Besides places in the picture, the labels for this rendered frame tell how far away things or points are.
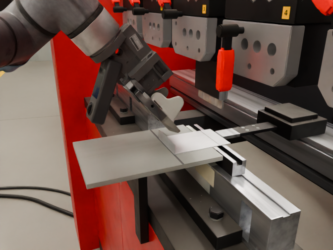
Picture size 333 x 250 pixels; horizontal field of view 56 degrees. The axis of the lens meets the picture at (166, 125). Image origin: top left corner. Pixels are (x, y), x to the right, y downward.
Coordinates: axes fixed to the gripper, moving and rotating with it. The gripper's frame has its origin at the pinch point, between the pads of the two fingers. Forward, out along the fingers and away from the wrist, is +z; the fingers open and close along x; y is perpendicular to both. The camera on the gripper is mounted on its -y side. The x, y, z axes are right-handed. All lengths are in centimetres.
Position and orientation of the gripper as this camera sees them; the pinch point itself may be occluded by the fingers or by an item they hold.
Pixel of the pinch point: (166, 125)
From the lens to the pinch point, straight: 62.6
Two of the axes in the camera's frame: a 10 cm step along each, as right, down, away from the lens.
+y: 7.1, -7.1, 0.4
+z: 5.9, 6.2, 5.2
